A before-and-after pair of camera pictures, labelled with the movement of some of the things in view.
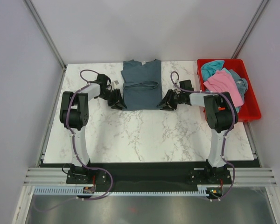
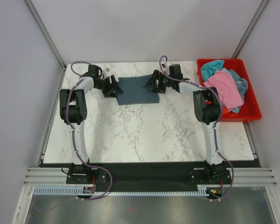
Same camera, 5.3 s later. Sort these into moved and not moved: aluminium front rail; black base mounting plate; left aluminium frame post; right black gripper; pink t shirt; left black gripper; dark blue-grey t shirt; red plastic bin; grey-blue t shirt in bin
Moved: right black gripper; dark blue-grey t shirt; left black gripper
Not moved: black base mounting plate; aluminium front rail; pink t shirt; grey-blue t shirt in bin; red plastic bin; left aluminium frame post
